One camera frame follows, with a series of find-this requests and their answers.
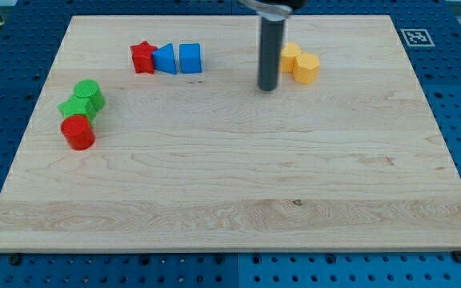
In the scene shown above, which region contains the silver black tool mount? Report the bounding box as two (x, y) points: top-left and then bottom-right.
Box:
(238, 0), (307, 19)

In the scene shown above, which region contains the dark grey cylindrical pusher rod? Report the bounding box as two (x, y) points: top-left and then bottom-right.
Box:
(258, 17), (285, 91)

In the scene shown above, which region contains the yellow hexagon block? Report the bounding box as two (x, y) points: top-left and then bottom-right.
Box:
(292, 53), (320, 85)

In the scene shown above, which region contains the blue trapezoid block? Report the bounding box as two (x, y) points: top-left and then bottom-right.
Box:
(179, 43), (202, 74)

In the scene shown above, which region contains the blue triangle block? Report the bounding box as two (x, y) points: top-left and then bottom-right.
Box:
(152, 43), (177, 74)

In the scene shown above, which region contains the red star block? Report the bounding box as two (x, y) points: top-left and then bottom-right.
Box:
(130, 41), (158, 74)

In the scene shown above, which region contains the white fiducial marker tag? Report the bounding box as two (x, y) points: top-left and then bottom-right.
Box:
(401, 28), (435, 47)

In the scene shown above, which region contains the light wooden board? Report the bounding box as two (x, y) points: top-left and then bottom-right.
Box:
(0, 15), (461, 254)

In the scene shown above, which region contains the green cylinder block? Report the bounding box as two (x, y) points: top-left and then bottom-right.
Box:
(74, 79), (106, 112)

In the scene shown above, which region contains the green star block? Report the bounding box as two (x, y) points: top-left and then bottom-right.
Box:
(58, 95), (97, 122)

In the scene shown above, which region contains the red cylinder block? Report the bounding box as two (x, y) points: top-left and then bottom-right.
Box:
(60, 114), (95, 150)

